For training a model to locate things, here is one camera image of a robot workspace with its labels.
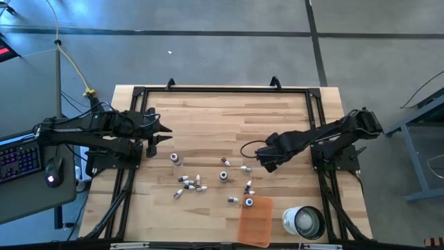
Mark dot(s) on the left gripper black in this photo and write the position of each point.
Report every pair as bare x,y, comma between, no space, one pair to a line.
147,133

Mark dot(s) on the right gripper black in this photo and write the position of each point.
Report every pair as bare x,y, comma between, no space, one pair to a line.
275,149

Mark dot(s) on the large bottle purple cap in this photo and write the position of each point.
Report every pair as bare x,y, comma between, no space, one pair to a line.
175,159

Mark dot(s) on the small red food coloring bottle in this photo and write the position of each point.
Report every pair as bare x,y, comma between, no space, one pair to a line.
225,162

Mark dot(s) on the large bottle black cap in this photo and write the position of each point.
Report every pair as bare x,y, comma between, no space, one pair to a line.
223,176

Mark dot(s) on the small black food coloring bottle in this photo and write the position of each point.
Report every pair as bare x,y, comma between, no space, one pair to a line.
189,187

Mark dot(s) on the large bottle blue cap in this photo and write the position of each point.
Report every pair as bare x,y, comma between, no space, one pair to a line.
248,202

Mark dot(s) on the small gray food coloring bottle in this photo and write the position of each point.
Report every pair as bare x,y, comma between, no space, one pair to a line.
178,193

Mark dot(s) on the white insulated tumbler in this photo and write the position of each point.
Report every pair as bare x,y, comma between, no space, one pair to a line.
295,222

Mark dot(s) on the orange translucent plastic bin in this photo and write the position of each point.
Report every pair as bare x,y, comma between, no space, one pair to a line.
256,225

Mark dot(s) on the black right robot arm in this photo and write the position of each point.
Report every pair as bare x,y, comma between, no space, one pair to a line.
333,132

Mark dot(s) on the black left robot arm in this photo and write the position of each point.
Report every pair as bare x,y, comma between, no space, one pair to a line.
86,128

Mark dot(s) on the white box under desk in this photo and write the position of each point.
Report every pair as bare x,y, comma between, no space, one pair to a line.
81,182

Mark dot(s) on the black computer mouse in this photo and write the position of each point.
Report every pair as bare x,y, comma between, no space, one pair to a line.
53,172

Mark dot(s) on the dark gray desk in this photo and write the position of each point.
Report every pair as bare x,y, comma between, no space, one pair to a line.
27,97

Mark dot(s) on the backlit black keyboard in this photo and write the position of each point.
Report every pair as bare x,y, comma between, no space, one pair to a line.
21,161

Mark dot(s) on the gray keyboard table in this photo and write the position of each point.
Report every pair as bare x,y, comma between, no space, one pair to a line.
34,201

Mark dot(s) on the striped block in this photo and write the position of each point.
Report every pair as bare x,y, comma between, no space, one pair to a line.
433,242

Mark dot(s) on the black aluminium table frame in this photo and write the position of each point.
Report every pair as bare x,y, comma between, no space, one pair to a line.
225,89

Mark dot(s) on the silver frame bracket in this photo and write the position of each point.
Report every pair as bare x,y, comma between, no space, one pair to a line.
322,247
130,246

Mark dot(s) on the blue-gray desk frame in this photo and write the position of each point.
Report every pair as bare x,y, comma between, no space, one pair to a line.
414,159

